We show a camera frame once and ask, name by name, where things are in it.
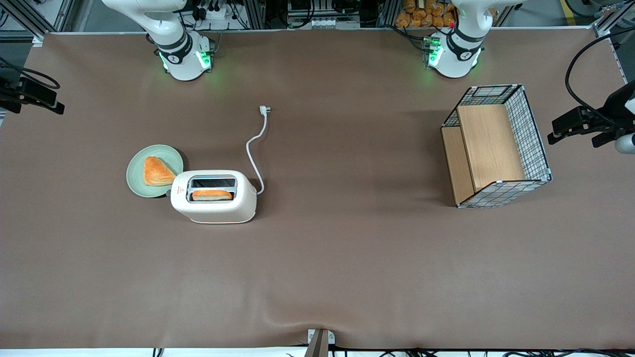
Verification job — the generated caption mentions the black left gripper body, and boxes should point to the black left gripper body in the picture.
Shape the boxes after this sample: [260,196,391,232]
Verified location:
[602,82,635,132]

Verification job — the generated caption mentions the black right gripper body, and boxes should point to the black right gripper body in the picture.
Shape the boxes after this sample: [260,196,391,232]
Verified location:
[0,74,22,114]

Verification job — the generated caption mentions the white two-slot toaster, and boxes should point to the white two-slot toaster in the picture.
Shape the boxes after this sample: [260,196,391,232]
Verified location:
[164,170,257,225]

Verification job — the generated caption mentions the bread slice in toaster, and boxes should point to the bread slice in toaster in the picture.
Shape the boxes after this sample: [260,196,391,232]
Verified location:
[191,189,234,202]

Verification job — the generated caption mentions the wooden step shelf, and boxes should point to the wooden step shelf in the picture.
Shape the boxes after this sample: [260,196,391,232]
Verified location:
[442,104,526,205]

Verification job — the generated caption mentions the pale green round plate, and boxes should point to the pale green round plate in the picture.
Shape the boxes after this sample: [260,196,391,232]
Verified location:
[126,144,184,198]

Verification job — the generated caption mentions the triangular toasted bread slice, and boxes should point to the triangular toasted bread slice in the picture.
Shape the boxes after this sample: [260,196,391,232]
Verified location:
[143,156,177,187]

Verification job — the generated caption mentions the bag of orange buns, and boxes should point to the bag of orange buns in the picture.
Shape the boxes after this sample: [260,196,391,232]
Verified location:
[395,0,457,28]

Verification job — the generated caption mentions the white power strip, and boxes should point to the white power strip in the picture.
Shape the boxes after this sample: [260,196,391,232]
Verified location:
[197,4,235,21]

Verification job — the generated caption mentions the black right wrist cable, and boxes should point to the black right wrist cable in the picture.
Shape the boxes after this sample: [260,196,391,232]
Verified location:
[0,56,61,90]

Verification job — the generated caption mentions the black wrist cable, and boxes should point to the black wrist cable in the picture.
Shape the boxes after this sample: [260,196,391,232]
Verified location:
[0,56,61,90]
[565,31,635,125]

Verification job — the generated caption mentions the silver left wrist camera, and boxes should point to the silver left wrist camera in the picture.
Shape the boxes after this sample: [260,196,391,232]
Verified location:
[615,132,635,155]

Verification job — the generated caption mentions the black wire mesh basket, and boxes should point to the black wire mesh basket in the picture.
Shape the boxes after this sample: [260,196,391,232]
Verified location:
[441,84,552,209]

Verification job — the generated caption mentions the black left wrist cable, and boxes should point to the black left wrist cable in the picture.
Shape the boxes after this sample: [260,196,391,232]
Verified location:
[565,31,635,125]

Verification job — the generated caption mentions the white toaster power cord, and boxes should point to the white toaster power cord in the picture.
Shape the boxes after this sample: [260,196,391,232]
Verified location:
[246,105,272,195]

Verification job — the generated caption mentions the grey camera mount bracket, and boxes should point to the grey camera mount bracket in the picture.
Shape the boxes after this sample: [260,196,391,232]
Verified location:
[304,328,336,357]

